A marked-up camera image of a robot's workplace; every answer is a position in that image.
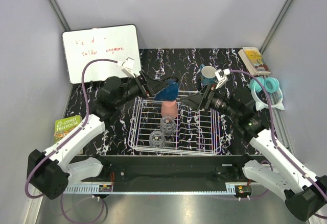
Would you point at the pink plastic cup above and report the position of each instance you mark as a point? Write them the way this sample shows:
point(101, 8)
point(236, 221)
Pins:
point(169, 108)

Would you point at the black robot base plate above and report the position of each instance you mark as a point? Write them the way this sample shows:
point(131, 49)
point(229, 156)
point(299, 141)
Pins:
point(176, 173)

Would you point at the clear glass cup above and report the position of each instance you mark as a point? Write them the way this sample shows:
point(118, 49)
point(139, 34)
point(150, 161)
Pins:
point(157, 139)
point(168, 126)

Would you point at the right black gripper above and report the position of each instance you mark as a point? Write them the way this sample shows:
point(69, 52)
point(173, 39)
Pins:
point(195, 100)

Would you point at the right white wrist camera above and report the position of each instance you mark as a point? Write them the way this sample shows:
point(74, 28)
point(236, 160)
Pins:
point(221, 75)

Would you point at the light blue mug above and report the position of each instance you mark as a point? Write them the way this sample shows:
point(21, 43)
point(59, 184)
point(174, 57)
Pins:
point(207, 75)

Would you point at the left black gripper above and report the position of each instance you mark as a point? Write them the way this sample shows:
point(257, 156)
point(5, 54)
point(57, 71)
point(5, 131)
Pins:
point(154, 86)

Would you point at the dark blue mug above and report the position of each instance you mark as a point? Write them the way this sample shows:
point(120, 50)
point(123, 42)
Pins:
point(170, 93)

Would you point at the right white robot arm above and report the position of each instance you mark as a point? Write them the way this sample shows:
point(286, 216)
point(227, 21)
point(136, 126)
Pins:
point(302, 190)

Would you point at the white whiteboard with red writing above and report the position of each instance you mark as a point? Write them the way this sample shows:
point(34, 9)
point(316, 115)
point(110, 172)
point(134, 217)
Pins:
point(115, 43)

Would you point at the clear glass cup front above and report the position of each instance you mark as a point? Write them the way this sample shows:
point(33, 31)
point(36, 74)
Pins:
point(157, 139)

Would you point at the white slotted cable duct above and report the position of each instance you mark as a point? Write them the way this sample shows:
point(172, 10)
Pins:
point(88, 189)

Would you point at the white wire dish rack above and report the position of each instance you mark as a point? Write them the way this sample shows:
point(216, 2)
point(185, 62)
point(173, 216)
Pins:
point(197, 132)

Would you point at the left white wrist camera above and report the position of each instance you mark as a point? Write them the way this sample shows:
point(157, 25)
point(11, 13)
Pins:
point(127, 67)

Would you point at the green treehouse book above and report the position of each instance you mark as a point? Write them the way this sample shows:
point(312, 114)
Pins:
point(64, 126)

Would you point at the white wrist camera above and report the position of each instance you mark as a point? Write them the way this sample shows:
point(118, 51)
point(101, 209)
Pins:
point(127, 67)
point(221, 75)

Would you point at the clear glass cup rear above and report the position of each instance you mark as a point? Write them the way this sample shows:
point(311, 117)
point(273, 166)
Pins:
point(168, 126)

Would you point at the yellow cover book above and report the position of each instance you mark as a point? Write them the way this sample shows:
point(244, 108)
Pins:
point(254, 62)

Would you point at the teal cat ear headphones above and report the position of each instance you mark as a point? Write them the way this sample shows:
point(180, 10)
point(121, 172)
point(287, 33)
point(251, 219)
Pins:
point(271, 86)

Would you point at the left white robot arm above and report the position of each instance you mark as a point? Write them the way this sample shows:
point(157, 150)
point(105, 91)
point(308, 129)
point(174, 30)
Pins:
point(52, 170)

